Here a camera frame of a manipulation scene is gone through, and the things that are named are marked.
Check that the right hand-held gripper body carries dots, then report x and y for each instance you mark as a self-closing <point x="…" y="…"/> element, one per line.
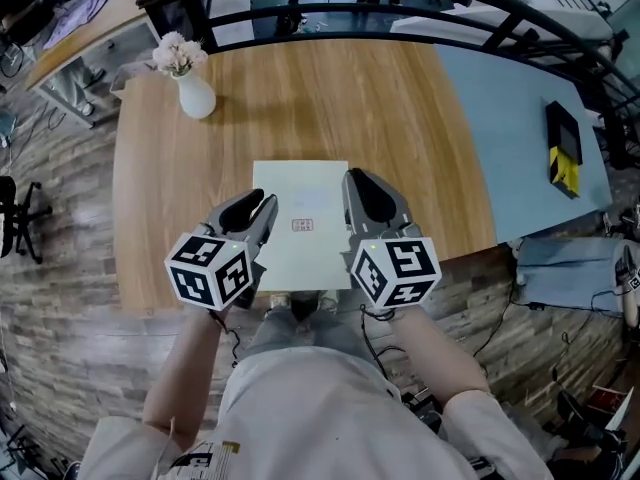
<point x="395" y="270"/>

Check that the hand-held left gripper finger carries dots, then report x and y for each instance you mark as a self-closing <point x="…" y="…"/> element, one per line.
<point x="267" y="218"/>
<point x="227" y="208"/>

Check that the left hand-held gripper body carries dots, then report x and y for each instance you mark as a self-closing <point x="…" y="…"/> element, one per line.
<point x="207" y="270"/>

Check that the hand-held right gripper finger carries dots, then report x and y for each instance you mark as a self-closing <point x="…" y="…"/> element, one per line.
<point x="348" y="200"/>
<point x="382" y="200"/>

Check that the white paper item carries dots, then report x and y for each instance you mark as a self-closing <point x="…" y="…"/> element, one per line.
<point x="305" y="248"/>

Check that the person's left forearm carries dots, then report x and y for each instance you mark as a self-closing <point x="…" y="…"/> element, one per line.
<point x="182" y="368"/>

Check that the person's right forearm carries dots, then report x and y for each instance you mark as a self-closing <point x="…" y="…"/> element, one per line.
<point x="440" y="358"/>

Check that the person's shoes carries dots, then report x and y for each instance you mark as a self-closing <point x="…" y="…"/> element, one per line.
<point x="300" y="300"/>

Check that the wooden table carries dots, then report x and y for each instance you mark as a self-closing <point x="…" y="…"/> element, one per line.
<point x="320" y="108"/>

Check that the person's grey jeans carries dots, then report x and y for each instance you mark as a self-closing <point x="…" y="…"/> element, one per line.
<point x="310" y="328"/>

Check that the white vase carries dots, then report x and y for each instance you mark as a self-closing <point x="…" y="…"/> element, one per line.
<point x="196" y="97"/>

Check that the light blue table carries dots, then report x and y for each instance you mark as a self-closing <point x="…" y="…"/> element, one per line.
<point x="505" y="133"/>

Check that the light blue fabric cover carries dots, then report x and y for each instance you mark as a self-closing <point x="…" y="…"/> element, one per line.
<point x="565" y="273"/>

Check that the person's white shirt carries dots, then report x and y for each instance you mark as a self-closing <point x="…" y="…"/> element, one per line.
<point x="310" y="418"/>

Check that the black and yellow box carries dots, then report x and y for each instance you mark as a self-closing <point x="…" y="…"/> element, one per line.
<point x="564" y="143"/>

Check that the black office chair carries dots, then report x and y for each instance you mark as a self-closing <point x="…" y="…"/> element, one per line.
<point x="17" y="218"/>

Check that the black metal railing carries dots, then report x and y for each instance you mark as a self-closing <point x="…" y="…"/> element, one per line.
<point x="450" y="13"/>

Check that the purple cloth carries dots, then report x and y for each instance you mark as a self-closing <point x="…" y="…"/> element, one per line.
<point x="80" y="10"/>

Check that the wooden desk with grey frame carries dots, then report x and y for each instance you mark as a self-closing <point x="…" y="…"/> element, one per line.
<point x="75" y="33"/>

